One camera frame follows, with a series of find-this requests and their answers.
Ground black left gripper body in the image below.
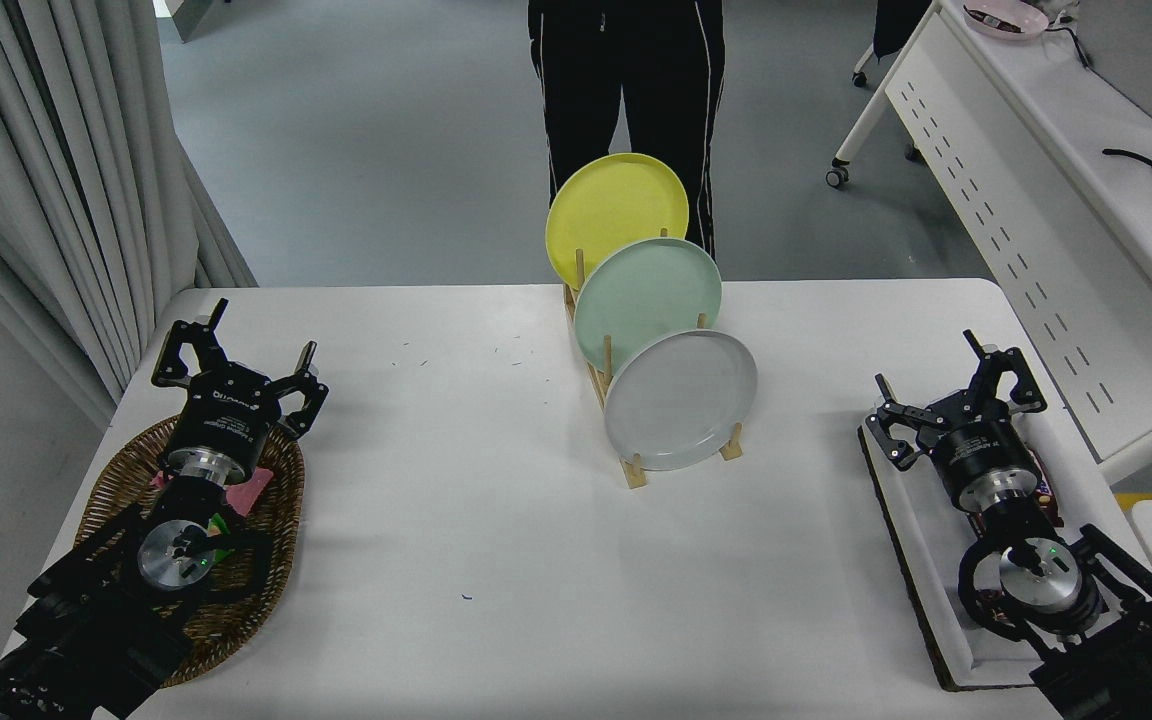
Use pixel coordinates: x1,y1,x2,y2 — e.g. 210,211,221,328
169,365,287,469

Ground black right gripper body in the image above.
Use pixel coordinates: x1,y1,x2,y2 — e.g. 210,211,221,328
921,398,1032,501

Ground grey round plate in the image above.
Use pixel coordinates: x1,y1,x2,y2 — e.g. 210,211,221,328
603,329,759,472

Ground wooden plate rack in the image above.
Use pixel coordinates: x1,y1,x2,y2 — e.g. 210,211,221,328
563,228,745,490

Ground pale green round plate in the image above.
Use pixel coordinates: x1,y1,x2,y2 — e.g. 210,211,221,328
573,237,723,374

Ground yellow round plate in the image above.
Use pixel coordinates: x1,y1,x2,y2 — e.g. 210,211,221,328
545,152,690,291

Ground pink packet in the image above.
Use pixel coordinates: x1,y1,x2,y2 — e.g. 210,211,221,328
149,465,275,518

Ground white foam tray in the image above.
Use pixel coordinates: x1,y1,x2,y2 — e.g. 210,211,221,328
857,400,1127,692

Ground green packet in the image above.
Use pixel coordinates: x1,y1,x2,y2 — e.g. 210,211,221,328
204,513,239,563

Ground brown wicker basket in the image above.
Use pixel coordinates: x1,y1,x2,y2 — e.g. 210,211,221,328
74,412,306,689

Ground white perforated desk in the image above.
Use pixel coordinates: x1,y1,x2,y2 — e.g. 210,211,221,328
826,0,1152,486

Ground grey curtain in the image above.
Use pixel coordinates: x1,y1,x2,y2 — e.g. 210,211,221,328
0,0,257,431

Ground pink bowl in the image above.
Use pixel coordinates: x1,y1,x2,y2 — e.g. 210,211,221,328
963,0,1050,41

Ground person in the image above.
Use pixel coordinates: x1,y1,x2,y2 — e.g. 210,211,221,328
527,0,727,261

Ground black cable with plug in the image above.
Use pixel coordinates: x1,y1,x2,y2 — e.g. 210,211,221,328
1102,147,1152,186

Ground thin black cable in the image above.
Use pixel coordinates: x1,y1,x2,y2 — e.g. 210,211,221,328
1041,20,1094,69

